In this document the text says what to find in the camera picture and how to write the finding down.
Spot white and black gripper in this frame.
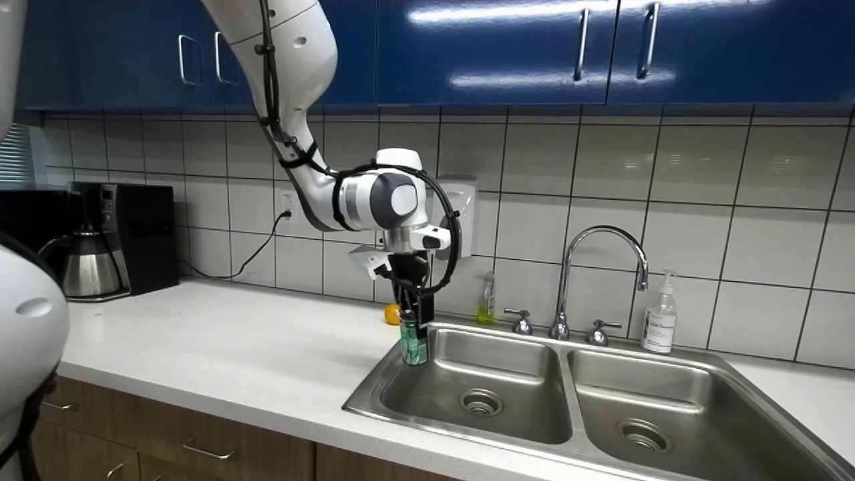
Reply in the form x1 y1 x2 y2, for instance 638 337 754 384
350 224 452 322

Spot green soda can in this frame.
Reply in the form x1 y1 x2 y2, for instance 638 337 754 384
401 321 426 367

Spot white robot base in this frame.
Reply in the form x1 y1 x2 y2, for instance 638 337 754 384
0 0 72 481

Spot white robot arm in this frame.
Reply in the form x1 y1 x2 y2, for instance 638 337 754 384
199 0 459 322

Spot stainless steel double sink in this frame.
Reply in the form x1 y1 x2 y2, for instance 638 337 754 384
345 322 855 481

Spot orange fruit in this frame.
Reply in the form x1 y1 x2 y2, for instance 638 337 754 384
385 301 401 325

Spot yellow dish soap bottle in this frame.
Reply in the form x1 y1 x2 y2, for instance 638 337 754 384
475 276 493 325

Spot chrome gooseneck faucet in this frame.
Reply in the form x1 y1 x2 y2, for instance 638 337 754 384
497 222 650 340

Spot clear soap bottle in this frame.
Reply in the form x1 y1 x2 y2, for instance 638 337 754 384
642 276 678 353

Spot black coffee machine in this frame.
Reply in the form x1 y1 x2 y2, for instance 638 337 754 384
72 182 179 293

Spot steel coffee carafe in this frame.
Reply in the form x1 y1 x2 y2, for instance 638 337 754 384
62 229 123 300

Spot wooden lower cabinets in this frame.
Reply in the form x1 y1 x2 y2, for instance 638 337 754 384
31 377 448 481

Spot blue upper cabinets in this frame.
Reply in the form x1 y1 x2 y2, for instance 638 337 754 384
3 0 855 113

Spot black power cord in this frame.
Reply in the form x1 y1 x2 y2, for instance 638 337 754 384
226 209 294 286

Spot white wall outlet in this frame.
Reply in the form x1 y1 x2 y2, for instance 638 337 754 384
274 185 300 236

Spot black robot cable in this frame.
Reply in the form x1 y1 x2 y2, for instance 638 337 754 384
254 0 465 300

